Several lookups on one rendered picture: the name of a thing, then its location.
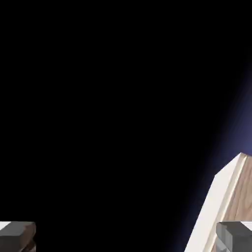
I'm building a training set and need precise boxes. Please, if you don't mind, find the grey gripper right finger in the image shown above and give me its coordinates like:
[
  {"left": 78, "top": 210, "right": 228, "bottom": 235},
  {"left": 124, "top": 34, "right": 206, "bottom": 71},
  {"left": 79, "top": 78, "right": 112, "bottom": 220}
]
[{"left": 216, "top": 221, "right": 252, "bottom": 252}]

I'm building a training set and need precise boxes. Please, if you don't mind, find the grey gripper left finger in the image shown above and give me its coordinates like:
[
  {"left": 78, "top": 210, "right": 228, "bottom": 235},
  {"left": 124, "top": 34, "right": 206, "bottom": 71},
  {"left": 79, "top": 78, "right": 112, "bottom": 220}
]
[{"left": 0, "top": 221, "right": 37, "bottom": 252}]

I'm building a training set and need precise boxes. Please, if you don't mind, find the light wood cabinet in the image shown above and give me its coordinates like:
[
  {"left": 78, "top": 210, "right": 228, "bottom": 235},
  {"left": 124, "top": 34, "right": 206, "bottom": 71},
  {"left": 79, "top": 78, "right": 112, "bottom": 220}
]
[{"left": 184, "top": 152, "right": 252, "bottom": 252}]

